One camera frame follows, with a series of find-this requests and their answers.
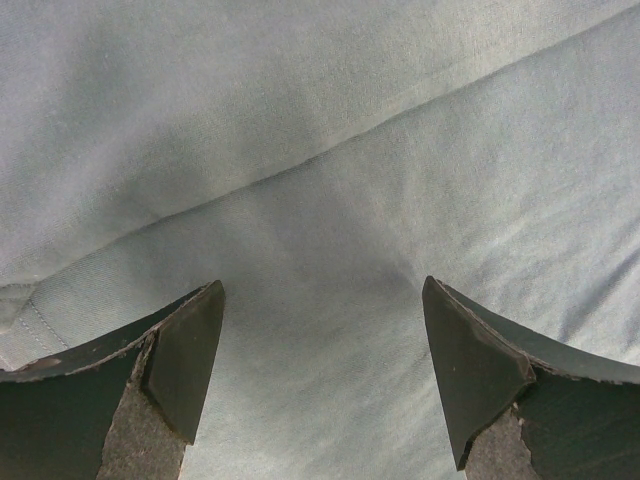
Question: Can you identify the blue t shirt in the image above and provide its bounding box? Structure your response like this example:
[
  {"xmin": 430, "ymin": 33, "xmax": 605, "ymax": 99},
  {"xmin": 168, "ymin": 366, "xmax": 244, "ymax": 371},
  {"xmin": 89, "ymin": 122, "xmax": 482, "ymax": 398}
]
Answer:
[{"xmin": 1, "ymin": 1, "xmax": 639, "ymax": 479}]

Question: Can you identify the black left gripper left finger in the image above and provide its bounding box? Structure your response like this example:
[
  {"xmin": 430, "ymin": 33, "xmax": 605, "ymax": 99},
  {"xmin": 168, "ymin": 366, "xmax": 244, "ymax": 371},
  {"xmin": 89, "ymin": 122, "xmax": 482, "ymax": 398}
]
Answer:
[{"xmin": 1, "ymin": 281, "xmax": 225, "ymax": 479}]

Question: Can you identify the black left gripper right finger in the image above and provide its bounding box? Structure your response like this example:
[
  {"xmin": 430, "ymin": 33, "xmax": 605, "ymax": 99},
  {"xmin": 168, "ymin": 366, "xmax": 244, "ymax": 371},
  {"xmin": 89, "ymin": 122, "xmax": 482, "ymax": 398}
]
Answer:
[{"xmin": 422, "ymin": 276, "xmax": 639, "ymax": 479}]

